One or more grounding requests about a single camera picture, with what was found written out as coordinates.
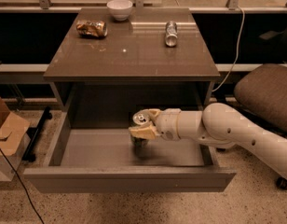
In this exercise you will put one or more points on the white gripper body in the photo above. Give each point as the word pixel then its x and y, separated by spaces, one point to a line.
pixel 168 125

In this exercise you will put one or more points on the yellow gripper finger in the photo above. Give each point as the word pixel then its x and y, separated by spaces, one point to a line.
pixel 153 113
pixel 148 132

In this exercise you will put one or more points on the green soda can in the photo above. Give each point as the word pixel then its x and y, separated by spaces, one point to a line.
pixel 139 119

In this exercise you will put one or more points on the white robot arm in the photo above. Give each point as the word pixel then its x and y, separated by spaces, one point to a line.
pixel 218 125

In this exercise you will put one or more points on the open top drawer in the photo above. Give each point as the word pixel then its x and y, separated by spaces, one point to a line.
pixel 91 150

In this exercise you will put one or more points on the silver can lying down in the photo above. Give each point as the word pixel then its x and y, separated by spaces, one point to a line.
pixel 171 34

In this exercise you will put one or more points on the crushed orange can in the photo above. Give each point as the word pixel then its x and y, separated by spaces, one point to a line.
pixel 92 28

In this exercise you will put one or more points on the brown cabinet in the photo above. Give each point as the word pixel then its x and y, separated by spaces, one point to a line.
pixel 134 53

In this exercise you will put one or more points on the white ceramic bowl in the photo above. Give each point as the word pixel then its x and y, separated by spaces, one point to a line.
pixel 120 9

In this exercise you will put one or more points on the black metal stand foot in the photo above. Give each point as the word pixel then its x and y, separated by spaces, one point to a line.
pixel 33 133

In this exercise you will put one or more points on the cardboard box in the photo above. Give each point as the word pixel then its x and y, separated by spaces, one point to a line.
pixel 13 141

